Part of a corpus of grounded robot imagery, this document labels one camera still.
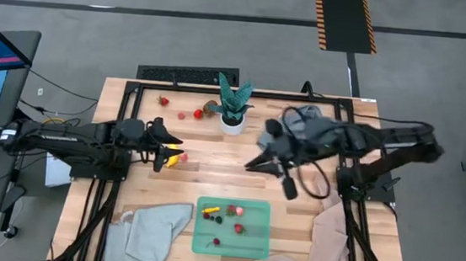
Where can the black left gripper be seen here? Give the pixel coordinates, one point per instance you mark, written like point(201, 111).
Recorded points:
point(151, 140)

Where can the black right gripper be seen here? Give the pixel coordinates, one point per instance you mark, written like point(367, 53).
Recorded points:
point(295, 146)

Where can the pink-red toy raspberry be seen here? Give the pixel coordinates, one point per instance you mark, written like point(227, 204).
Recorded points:
point(184, 157)

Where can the red toy strawberry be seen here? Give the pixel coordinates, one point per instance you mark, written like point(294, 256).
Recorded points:
point(164, 101)
point(231, 210)
point(239, 228)

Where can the pink toy peach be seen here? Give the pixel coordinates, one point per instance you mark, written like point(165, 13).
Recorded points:
point(240, 211)

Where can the small yellow toy banana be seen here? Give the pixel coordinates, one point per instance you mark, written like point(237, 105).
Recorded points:
point(211, 210)

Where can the black toy blackberry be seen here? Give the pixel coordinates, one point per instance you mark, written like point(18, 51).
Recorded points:
point(218, 219)

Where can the dark red toy cherry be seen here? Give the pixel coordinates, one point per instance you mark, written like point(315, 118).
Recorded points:
point(216, 242)
point(206, 215)

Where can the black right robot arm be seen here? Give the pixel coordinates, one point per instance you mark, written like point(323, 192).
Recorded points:
point(384, 137)

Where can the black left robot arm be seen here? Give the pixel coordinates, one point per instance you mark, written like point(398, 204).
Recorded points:
point(67, 141)

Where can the small pink toy berry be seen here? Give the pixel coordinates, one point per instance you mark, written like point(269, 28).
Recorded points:
point(181, 116)

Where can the round red toy fruit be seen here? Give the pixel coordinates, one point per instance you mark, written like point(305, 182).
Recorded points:
point(198, 114)

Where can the brown toy fruit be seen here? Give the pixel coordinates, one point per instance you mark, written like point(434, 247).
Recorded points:
point(209, 108)

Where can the teal plant in white pot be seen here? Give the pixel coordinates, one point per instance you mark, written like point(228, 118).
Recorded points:
point(232, 126)

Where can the grey-blue crumpled cloth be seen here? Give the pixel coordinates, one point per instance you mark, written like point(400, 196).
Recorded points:
point(302, 117)

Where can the green translucent plastic container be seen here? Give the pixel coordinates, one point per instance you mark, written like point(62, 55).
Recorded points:
point(253, 242)

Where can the light grey towel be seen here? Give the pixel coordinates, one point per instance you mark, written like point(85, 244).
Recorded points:
point(147, 237)

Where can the beige pink cloth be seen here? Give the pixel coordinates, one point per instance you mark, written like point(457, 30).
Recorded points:
point(324, 248)

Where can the white box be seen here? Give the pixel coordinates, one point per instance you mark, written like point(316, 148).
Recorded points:
point(56, 172)

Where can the black orange striped mat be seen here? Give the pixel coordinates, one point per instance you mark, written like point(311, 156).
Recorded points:
point(344, 17)

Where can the black aluminium rig frame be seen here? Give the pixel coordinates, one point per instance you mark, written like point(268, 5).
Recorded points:
point(261, 95)

